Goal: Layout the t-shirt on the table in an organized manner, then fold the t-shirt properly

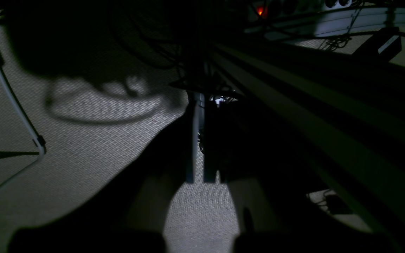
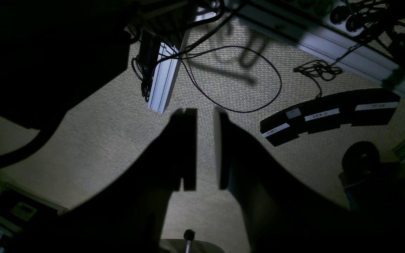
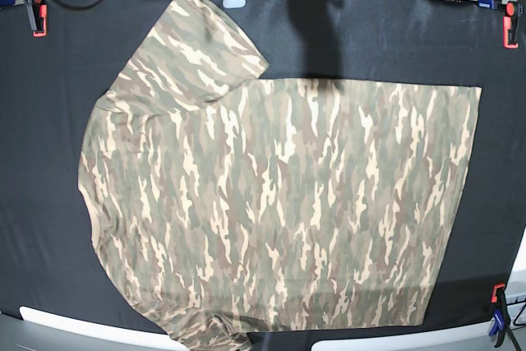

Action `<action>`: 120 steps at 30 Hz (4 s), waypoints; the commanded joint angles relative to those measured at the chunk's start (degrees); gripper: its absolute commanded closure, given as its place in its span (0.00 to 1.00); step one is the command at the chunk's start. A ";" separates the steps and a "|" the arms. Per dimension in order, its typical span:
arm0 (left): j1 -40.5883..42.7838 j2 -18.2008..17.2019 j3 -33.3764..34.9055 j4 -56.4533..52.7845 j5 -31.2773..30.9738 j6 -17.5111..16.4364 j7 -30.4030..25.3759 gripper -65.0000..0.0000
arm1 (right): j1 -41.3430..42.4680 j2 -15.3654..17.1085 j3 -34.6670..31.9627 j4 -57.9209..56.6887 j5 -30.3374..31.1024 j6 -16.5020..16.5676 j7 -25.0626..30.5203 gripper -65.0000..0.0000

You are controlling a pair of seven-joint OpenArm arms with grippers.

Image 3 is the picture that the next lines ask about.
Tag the camouflage t-shirt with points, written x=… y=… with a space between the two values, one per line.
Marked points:
x=223 y=203

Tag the black table cloth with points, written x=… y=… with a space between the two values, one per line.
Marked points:
x=49 y=86

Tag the left rear orange clamp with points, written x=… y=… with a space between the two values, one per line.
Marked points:
x=37 y=14

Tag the orange clamp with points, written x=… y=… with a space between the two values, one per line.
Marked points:
x=37 y=14
x=513 y=13

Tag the right rear orange clamp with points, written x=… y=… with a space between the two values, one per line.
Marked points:
x=513 y=13

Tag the front right blue clamp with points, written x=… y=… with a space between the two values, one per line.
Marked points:
x=500 y=316

